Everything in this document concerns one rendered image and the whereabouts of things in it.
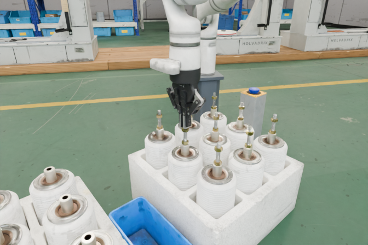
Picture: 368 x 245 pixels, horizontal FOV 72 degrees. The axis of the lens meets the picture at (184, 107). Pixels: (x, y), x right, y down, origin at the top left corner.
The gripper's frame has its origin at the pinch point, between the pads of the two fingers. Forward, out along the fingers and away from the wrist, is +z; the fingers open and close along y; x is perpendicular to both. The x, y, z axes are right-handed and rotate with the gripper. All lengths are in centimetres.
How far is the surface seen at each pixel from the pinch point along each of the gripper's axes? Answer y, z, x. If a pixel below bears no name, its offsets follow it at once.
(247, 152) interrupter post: -12.5, 8.3, -10.9
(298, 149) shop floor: -2, 35, -67
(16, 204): 9.5, 11.2, 38.6
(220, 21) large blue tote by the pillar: 307, 9, -354
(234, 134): -1.4, 10.7, -19.2
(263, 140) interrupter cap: -10.0, 9.9, -22.1
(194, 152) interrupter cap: -1.7, 9.8, -2.0
